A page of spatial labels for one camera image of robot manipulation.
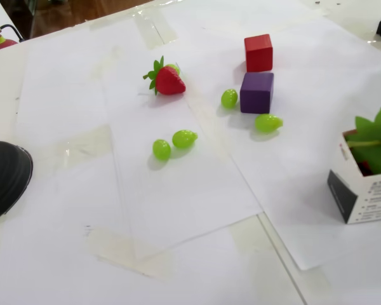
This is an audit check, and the red plastic strawberry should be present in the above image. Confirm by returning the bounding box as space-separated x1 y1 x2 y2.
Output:
142 55 187 97
345 102 381 175

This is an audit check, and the white and black cardboard box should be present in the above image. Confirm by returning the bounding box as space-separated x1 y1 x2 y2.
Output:
326 128 381 225

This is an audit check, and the white paper sheet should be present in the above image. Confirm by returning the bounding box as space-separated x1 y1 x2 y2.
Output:
103 60 264 252
176 15 381 271

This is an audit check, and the purple wooden cube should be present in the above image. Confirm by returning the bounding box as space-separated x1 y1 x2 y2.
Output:
239 72 275 114

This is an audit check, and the red wooden cube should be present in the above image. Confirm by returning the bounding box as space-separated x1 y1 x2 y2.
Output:
243 33 274 73

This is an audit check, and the black round object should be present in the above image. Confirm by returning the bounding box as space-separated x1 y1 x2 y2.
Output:
0 141 34 227

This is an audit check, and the dark brown cabinet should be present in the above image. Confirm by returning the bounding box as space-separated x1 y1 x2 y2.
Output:
0 0 41 41

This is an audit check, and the red fire extinguisher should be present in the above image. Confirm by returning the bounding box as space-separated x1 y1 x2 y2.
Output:
0 21 26 53

